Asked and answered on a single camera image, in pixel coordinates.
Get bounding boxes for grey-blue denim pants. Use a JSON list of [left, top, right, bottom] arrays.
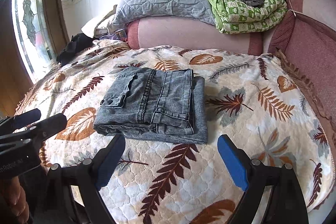
[[93, 67, 208, 144]]

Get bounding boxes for black garment on sofa end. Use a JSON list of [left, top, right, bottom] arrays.
[[56, 33, 93, 66]]

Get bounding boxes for cream pillow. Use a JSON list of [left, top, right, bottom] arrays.
[[81, 5, 118, 38]]

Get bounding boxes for purple printed packet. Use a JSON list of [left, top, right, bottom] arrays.
[[99, 29, 127, 42]]

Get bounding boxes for grey quilted blanket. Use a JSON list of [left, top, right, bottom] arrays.
[[112, 0, 215, 26]]

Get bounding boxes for green patterned folded quilt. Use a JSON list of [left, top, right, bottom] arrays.
[[208, 0, 288, 35]]

